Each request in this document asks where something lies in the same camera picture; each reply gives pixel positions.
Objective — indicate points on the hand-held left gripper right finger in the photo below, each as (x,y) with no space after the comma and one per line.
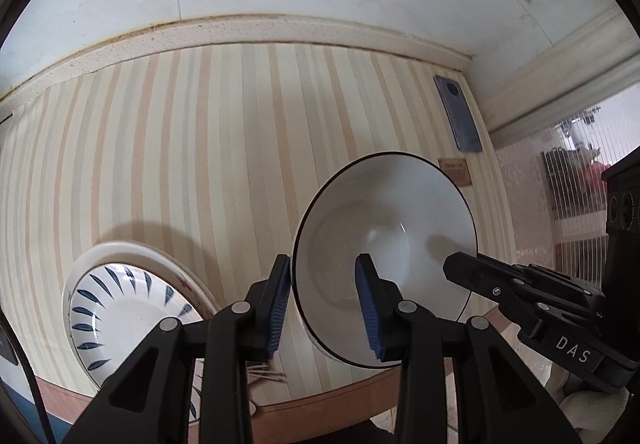
(370,309)

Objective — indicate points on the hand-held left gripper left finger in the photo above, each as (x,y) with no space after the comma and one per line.
(277,314)

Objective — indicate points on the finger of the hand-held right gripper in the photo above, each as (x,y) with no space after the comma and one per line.
(480,274)

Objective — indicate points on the white bowl black rim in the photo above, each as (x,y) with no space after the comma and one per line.
(400,204)

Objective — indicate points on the blue leaf pattern plate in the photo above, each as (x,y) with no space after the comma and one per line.
(125,309)

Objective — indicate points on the pink blossom white plate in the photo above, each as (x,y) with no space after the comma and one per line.
(130,251)

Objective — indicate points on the person's right forearm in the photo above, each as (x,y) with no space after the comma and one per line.
(590,416)

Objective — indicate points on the small brown square tag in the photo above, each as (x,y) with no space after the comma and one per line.
(456,170)

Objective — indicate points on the frosted glass sliding door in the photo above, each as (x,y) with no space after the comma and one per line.
(550,164)

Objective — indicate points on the blue smartphone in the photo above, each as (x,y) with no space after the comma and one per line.
(457,114)

